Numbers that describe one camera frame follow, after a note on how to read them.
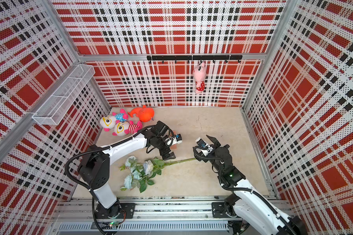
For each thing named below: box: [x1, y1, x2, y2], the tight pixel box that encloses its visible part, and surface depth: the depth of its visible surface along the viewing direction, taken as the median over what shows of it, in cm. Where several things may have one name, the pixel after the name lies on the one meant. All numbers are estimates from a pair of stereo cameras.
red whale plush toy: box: [127, 104, 155, 123], surface depth 114 cm
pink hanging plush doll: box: [193, 61, 207, 94], surface depth 94 cm
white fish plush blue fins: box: [99, 108, 129, 132], surface depth 107 cm
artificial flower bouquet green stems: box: [119, 155, 197, 193], surface depth 83 cm
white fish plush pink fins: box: [112, 120, 143, 137], surface depth 102 cm
